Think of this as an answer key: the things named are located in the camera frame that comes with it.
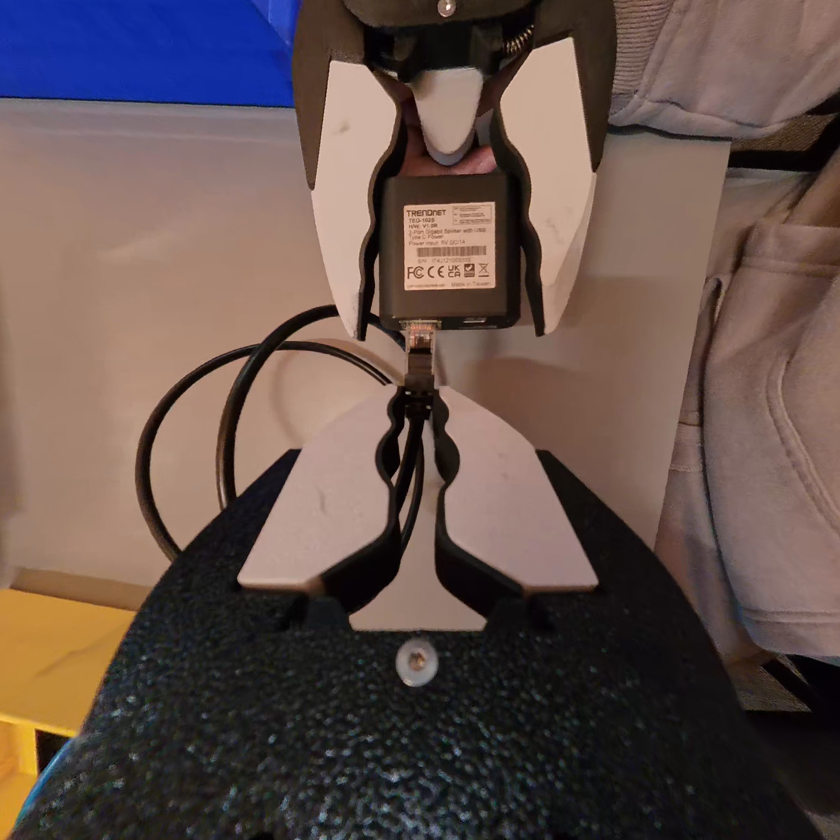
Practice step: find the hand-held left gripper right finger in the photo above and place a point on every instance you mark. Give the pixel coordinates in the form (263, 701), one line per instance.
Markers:
(518, 512)

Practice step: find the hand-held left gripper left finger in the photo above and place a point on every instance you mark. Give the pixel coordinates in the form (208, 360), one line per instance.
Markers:
(315, 518)

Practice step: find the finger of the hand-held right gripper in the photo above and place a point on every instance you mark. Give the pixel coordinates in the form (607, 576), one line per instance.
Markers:
(341, 197)
(558, 197)

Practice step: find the person's right hand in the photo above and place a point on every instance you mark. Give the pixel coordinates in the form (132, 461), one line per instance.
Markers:
(413, 154)

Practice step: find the blue bin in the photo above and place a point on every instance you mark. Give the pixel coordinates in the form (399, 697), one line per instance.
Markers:
(131, 46)

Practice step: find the grey desk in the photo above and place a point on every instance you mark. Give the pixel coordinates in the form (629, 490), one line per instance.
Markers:
(98, 262)

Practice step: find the black network splitter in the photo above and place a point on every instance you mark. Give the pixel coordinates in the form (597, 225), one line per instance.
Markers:
(453, 249)

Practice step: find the yellow plastic bin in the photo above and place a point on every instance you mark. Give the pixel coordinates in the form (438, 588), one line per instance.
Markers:
(52, 649)

